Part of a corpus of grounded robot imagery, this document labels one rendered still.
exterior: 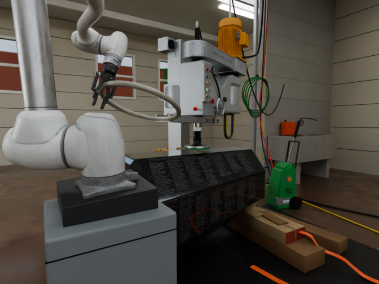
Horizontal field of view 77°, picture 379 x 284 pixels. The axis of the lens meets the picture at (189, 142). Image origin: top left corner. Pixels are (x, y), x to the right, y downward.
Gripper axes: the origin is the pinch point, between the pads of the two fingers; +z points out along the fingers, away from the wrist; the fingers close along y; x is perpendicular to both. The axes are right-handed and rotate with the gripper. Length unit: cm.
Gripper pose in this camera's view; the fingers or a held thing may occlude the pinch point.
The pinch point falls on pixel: (99, 101)
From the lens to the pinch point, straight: 135.4
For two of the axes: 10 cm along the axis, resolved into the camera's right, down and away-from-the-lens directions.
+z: -2.0, 9.5, -2.5
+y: 6.9, 3.2, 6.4
